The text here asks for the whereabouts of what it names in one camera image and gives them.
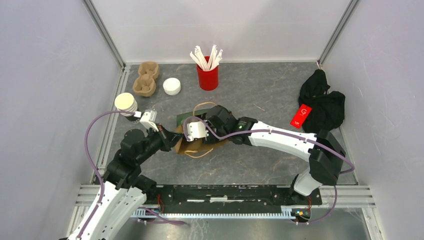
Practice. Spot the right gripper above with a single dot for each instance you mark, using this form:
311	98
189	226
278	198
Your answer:
211	137

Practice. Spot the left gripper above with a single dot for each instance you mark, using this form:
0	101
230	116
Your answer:
169	138

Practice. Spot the stack of paper cups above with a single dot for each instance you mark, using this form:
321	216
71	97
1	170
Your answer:
126	102

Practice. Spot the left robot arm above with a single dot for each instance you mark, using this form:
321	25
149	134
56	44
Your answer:
123	188

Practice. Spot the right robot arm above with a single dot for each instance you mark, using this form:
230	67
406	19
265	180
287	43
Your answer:
321	150

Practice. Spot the brown paper bag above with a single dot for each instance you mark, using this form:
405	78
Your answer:
197	148

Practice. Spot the red straw holder cup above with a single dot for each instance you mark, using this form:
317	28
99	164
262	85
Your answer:
208	80

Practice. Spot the stack of white lids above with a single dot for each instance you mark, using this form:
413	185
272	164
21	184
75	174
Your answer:
172	86

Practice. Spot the brown cardboard cup carrier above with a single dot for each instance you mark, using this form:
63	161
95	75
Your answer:
145	84

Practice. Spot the bundle of wrapped straws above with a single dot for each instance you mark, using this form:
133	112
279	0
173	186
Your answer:
207	63

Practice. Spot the red tag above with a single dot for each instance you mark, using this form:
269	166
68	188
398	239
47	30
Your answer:
300	116

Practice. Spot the black cloth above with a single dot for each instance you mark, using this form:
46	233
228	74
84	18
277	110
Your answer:
327	108

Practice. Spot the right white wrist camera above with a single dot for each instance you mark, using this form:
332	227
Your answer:
195	130

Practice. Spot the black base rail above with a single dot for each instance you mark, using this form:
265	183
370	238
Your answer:
228	199

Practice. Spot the white cable duct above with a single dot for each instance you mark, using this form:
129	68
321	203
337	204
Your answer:
285	213

